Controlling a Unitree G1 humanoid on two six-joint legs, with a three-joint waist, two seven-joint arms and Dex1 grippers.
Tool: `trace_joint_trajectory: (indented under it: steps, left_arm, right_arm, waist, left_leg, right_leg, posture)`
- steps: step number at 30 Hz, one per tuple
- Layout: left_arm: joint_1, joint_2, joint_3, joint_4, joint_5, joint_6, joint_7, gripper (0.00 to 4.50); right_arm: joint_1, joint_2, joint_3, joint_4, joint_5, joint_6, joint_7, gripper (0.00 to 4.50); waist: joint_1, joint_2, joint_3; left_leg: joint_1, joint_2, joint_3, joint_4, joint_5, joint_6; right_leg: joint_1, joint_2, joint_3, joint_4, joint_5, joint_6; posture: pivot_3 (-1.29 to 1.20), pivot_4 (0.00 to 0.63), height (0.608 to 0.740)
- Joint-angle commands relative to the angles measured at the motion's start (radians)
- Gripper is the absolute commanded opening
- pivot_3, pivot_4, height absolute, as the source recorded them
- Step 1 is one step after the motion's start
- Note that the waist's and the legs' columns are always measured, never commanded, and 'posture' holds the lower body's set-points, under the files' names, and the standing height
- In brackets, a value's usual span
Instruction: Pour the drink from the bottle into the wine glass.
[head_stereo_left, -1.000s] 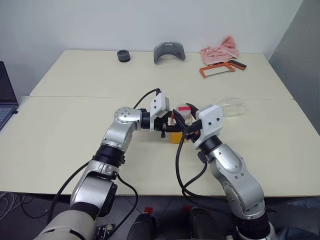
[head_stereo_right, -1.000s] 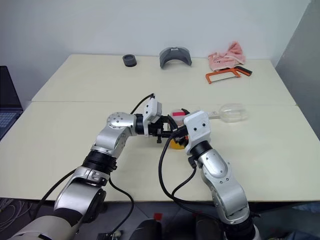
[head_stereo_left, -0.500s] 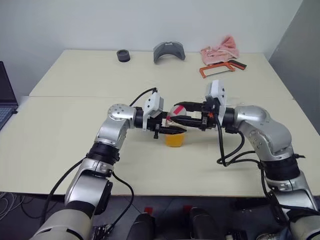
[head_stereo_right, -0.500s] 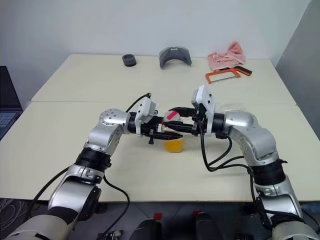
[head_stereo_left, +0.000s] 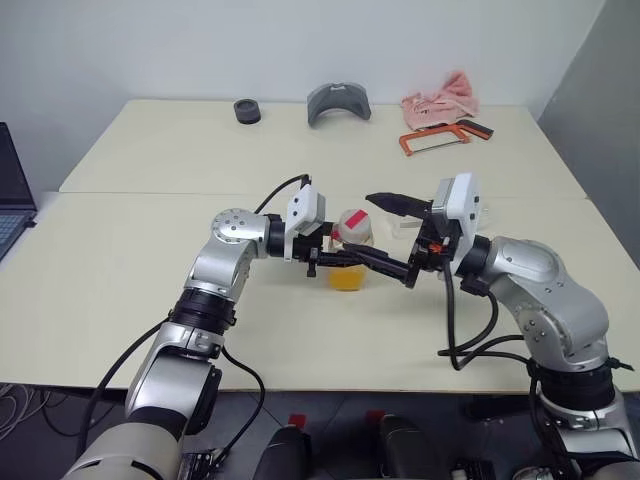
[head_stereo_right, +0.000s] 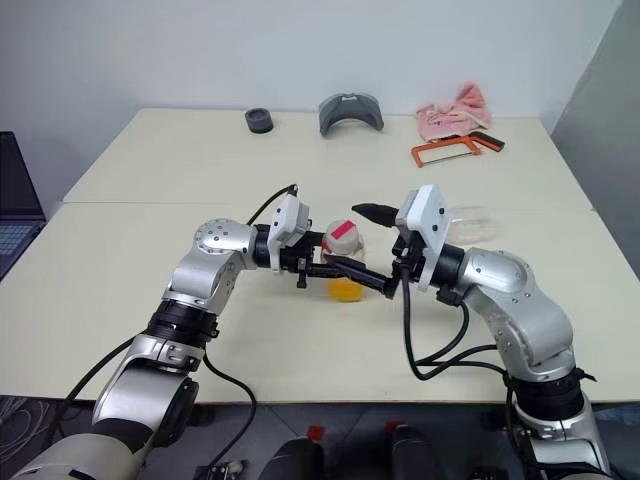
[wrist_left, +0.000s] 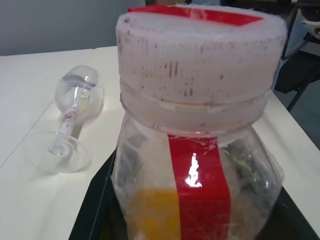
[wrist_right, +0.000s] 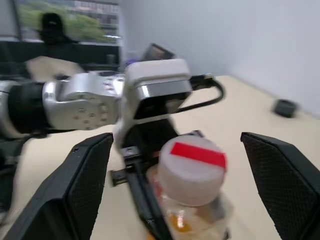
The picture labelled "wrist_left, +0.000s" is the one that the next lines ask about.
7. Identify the clear wine glass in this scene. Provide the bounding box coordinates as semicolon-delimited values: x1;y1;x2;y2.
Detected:
23;64;106;175

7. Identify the dark chair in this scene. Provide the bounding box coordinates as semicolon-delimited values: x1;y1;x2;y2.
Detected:
271;0;320;112

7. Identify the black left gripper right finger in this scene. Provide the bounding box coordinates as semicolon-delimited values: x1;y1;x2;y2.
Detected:
271;185;320;240

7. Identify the clear plastic bottle white cap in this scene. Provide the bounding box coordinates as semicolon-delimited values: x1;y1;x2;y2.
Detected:
109;1;288;240

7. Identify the white curved object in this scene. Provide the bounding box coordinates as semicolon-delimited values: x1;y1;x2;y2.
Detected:
300;13;320;36

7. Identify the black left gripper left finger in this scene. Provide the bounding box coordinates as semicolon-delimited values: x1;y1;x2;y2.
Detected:
74;149;120;240

